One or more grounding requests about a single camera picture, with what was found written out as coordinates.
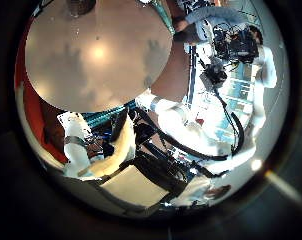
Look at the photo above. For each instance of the dark vase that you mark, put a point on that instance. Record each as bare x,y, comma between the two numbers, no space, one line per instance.
79,7

